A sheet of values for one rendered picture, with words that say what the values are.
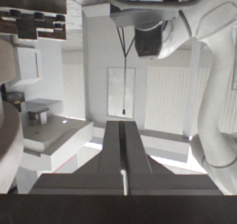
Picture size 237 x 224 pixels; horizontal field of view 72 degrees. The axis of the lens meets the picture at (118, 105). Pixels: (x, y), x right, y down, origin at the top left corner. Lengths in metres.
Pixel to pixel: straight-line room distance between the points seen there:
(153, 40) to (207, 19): 0.17
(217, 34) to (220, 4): 0.07
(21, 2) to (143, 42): 1.04
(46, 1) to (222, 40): 1.09
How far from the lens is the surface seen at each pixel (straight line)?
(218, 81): 0.57
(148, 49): 0.39
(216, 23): 0.52
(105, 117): 3.53
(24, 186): 3.74
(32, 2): 1.33
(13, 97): 4.29
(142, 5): 0.32
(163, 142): 3.18
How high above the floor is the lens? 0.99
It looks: 14 degrees up
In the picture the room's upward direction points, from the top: 179 degrees counter-clockwise
